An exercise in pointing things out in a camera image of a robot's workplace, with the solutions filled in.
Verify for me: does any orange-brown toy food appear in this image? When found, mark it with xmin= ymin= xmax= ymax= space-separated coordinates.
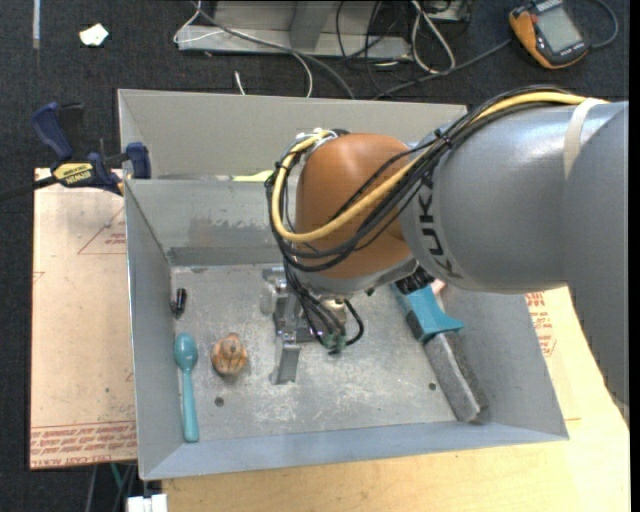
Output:
xmin=209 ymin=332 xmax=250 ymax=379

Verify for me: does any teal plastic spoon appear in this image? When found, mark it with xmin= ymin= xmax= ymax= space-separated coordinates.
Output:
xmin=173 ymin=332 xmax=201 ymax=444

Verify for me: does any grey metal bin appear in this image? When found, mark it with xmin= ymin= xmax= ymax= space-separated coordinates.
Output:
xmin=117 ymin=88 xmax=570 ymax=482

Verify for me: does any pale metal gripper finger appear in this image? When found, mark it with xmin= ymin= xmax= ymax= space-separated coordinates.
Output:
xmin=271 ymin=331 xmax=303 ymax=386
xmin=259 ymin=266 xmax=289 ymax=316

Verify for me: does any brown cardboard board, red print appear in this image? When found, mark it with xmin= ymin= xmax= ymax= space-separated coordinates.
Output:
xmin=29 ymin=167 xmax=583 ymax=471

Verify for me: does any teal-handled grey block tool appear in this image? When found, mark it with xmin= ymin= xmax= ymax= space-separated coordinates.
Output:
xmin=389 ymin=279 xmax=492 ymax=426

